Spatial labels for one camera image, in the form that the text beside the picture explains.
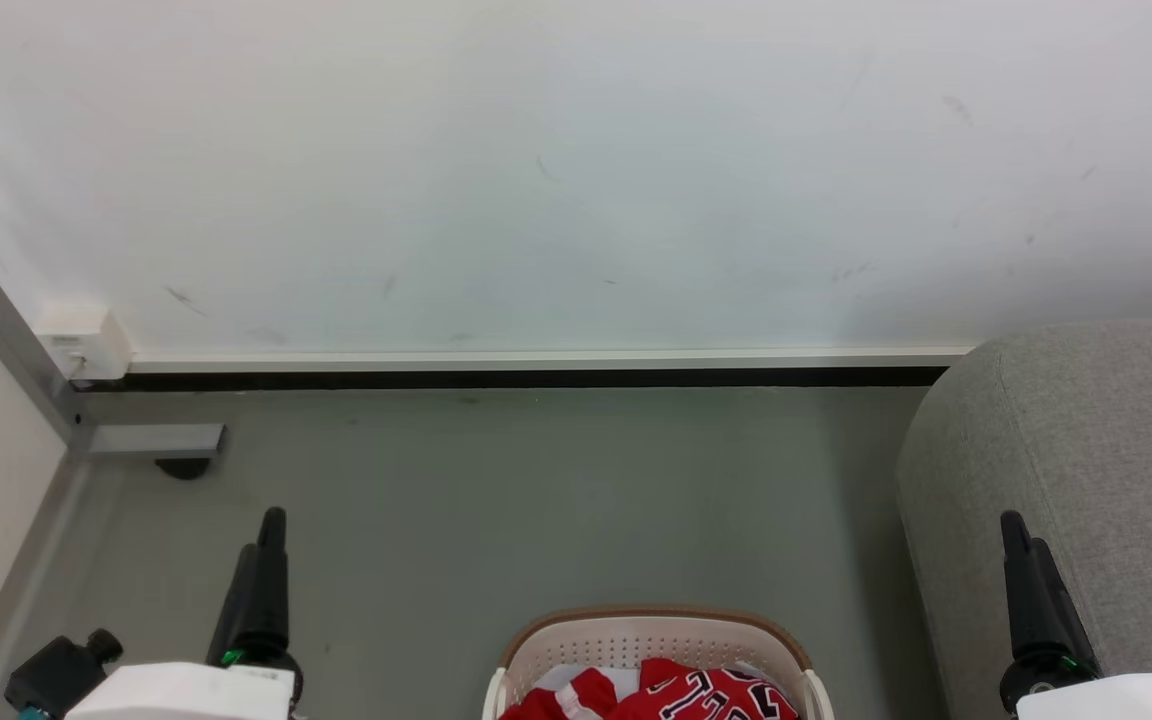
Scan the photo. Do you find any black baseboard strip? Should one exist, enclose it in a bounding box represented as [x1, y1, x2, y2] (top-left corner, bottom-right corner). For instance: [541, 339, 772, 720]
[70, 366, 951, 392]

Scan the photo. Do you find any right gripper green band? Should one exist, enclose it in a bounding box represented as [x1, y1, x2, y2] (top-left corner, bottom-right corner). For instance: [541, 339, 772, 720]
[998, 510, 1103, 714]

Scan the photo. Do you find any cream perforated laundry basket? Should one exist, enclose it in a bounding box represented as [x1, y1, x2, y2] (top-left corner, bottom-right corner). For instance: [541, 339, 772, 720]
[482, 604, 835, 720]

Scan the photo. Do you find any white wall socket box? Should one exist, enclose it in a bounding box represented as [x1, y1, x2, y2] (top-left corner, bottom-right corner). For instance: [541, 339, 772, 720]
[35, 302, 135, 382]

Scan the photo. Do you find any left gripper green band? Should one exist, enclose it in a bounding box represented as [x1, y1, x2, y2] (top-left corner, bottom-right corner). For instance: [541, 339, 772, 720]
[206, 507, 304, 707]

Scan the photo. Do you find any grey fabric sofa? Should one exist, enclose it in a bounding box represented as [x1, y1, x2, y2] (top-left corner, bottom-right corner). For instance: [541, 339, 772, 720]
[895, 318, 1152, 720]

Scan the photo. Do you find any red jersey with white trim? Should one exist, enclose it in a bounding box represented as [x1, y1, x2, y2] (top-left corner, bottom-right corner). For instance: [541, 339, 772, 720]
[499, 657, 800, 720]

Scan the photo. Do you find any white wall cable duct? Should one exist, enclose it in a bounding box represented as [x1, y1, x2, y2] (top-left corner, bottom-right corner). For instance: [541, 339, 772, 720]
[128, 346, 979, 374]

